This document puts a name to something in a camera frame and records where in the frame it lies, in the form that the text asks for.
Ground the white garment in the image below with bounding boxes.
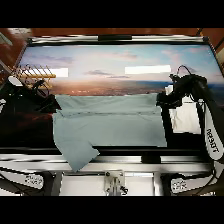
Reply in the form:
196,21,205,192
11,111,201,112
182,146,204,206
165,84,203,135

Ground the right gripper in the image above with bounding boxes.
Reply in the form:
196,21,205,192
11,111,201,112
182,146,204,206
156,91,180,110

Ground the grey-green T-shirt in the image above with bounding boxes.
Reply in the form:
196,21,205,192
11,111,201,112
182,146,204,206
52,92,168,174

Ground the black cable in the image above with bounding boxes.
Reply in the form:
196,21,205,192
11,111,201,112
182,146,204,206
176,64,195,77
31,79,51,99

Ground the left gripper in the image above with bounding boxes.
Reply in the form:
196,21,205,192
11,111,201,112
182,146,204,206
41,94,63,114

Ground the silver frame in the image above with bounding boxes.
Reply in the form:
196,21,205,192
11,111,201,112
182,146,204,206
0,153,224,197

